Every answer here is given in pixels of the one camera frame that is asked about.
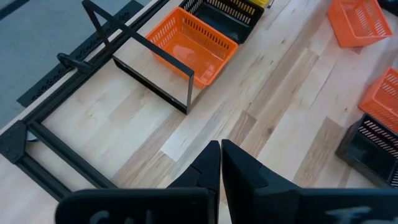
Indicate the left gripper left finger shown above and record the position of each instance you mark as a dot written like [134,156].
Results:
[140,207]

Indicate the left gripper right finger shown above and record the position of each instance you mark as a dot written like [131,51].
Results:
[311,207]

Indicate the black slotted plastic basket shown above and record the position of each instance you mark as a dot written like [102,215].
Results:
[224,21]
[367,155]

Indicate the orange slotted plastic basket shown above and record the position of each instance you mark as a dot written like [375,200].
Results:
[192,53]
[357,21]
[382,99]

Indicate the yellow slotted plastic basket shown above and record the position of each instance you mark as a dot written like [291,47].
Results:
[259,2]

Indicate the black aluminium rig frame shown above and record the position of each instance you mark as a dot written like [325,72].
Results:
[12,141]

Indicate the black round stand post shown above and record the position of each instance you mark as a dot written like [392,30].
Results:
[74,63]

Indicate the black metal shelf end frame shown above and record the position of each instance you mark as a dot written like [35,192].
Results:
[155,49]

